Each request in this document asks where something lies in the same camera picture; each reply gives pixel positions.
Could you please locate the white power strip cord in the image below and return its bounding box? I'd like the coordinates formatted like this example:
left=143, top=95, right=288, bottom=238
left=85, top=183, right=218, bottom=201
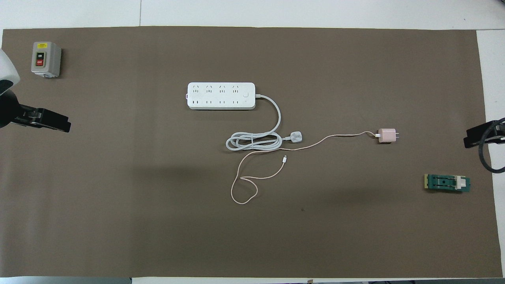
left=226, top=94, right=303, bottom=151

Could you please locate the brown table mat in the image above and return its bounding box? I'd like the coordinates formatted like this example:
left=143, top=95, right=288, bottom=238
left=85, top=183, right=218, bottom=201
left=0, top=26, right=503, bottom=278

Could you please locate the pink charging cable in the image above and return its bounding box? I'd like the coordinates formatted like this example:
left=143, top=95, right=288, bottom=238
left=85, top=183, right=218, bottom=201
left=231, top=131, right=380, bottom=205

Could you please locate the grey on-off switch box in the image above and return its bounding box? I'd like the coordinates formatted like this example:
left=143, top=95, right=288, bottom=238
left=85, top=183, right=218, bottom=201
left=31, top=41, right=62, bottom=78

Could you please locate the white power strip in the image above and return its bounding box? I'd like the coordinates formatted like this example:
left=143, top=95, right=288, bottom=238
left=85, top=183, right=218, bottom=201
left=187, top=82, right=256, bottom=110

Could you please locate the green knife switch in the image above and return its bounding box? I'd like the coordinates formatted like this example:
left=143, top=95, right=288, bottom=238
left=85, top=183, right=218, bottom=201
left=424, top=174, right=471, bottom=193

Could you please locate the pink charger plug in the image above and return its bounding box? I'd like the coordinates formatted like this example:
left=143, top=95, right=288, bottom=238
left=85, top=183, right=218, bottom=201
left=378, top=128, right=400, bottom=144

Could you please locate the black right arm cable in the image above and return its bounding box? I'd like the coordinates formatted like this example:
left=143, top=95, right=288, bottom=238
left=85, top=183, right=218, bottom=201
left=478, top=118, right=505, bottom=174

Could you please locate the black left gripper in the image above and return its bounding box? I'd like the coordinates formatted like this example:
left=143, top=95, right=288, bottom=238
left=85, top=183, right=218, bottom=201
left=0, top=80, right=71, bottom=133

